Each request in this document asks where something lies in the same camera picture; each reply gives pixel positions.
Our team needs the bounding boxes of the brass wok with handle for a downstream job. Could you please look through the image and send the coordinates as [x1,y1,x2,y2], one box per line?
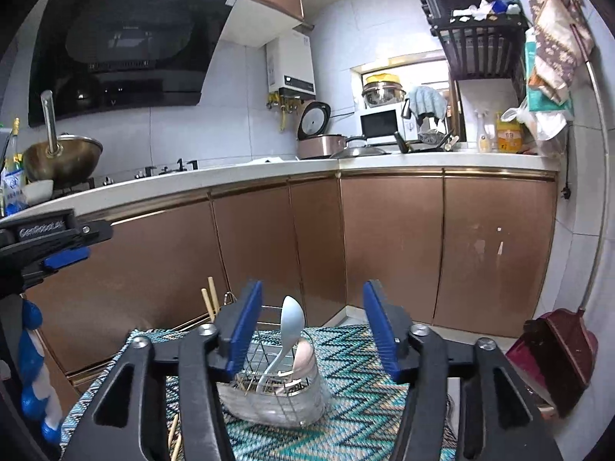
[23,90,103,188]

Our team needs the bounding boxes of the black gas stove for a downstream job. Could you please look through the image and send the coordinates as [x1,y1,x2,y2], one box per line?
[52,158,199,199]

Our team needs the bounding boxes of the blue white gloved left hand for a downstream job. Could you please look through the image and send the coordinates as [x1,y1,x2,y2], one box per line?
[18,300,63,446]

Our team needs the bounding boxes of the black dish rack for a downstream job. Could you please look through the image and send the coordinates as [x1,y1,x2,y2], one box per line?
[420,0,527,80]

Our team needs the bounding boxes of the glass pan lid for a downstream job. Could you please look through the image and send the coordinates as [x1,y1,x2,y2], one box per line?
[329,136,388,159]

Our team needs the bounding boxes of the white water heater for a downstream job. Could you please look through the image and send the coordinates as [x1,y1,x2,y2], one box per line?
[266,29,316,100]

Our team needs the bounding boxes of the bamboo chopstick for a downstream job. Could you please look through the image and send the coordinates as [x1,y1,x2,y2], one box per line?
[168,413,179,455]
[201,288,216,323]
[171,434,183,461]
[208,276,220,315]

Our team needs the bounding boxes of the grey plastic spoon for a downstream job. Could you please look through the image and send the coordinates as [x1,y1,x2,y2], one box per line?
[256,295,304,393]

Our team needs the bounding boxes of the white spray bottle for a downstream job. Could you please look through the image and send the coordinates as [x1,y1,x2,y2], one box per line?
[476,111,491,153]

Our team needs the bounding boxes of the oil bottle blue label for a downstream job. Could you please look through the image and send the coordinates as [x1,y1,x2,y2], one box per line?
[1,118,27,217]

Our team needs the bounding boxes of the steel pot with lid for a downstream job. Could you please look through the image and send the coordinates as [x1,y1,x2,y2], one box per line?
[362,73,406,108]

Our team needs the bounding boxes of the zigzag knitted table cloth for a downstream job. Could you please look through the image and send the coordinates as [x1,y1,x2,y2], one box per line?
[59,322,458,461]

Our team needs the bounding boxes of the pink plastic spoon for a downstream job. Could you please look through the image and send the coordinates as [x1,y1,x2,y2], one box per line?
[291,337,315,379]

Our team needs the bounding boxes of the black range hood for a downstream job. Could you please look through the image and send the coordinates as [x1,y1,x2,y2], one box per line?
[28,0,236,127]

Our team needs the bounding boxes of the white bowl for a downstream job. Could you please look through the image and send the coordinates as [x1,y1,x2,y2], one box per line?
[22,180,54,207]

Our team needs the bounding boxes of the clear wire utensil holder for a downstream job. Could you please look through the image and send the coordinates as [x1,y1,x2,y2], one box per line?
[218,304,331,429]

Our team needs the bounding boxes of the copper rice cooker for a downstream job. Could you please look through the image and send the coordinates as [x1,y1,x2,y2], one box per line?
[296,100,346,160]

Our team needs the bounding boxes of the red dustpan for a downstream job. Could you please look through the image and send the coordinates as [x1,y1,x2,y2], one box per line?
[507,307,598,418]

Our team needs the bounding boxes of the blue hanging towel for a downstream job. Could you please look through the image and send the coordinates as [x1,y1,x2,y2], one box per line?
[406,85,448,127]

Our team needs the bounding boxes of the yellow detergent bottle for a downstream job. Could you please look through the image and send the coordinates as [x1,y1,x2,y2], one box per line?
[495,113,523,153]

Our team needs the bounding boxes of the white microwave oven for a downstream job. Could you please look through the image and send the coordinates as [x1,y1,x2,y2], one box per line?
[359,103,409,145]

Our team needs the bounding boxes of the brown patterned hanging cloth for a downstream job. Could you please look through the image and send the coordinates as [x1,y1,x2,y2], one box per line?
[527,0,594,105]

